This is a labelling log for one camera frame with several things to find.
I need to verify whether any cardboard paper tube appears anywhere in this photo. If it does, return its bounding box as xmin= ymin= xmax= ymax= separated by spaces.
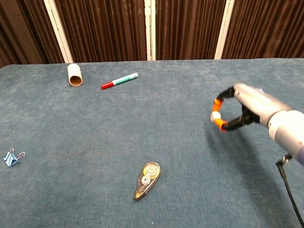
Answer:
xmin=67 ymin=63 xmax=84 ymax=87

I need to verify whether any blue velvet tablecloth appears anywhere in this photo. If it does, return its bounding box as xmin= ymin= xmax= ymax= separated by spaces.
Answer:
xmin=0 ymin=57 xmax=304 ymax=228

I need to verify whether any white die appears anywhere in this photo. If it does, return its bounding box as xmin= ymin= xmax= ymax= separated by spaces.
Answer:
xmin=210 ymin=111 xmax=222 ymax=123

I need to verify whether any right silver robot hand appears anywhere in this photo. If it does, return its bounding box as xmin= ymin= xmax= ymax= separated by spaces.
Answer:
xmin=210 ymin=83 xmax=292 ymax=132

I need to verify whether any black cable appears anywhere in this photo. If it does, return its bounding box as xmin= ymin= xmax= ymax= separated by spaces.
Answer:
xmin=275 ymin=153 xmax=304 ymax=228

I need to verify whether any red green white marker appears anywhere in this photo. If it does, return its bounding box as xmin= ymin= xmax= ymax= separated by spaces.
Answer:
xmin=100 ymin=72 xmax=139 ymax=90

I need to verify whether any white screen frame post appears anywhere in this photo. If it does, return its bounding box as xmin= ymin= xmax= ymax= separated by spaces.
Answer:
xmin=144 ymin=0 xmax=157 ymax=61
xmin=43 ymin=0 xmax=74 ymax=64
xmin=214 ymin=0 xmax=236 ymax=60

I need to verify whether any brown pleated curtain panel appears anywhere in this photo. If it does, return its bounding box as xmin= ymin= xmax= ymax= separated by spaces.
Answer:
xmin=221 ymin=0 xmax=304 ymax=59
xmin=154 ymin=0 xmax=227 ymax=61
xmin=54 ymin=0 xmax=148 ymax=63
xmin=0 ymin=0 xmax=65 ymax=68

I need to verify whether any transparent correction tape dispenser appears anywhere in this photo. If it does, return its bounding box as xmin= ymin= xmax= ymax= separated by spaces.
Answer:
xmin=133 ymin=161 xmax=162 ymax=201

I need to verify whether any blue binder clip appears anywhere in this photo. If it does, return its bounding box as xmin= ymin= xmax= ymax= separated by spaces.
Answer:
xmin=3 ymin=147 xmax=27 ymax=168

